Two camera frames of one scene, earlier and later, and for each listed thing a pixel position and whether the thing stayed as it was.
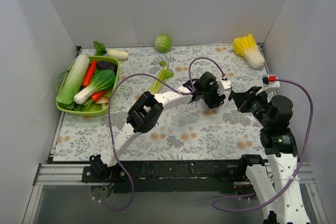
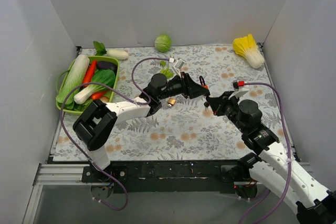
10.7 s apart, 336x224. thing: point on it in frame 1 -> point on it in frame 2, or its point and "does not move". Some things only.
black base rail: [166, 176] does not move
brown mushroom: [103, 100] does not move
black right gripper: [241, 100] -> [221, 104]
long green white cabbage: [72, 81] does not move
